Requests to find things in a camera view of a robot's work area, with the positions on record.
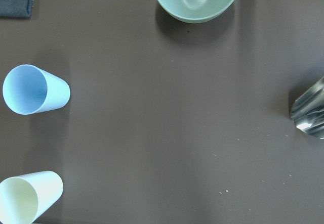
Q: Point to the pale yellow white cup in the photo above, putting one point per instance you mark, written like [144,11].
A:
[26,197]

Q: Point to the light blue cup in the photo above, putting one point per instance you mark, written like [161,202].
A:
[28,89]

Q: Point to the shiny metal scoop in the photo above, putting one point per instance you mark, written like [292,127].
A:
[307,111]

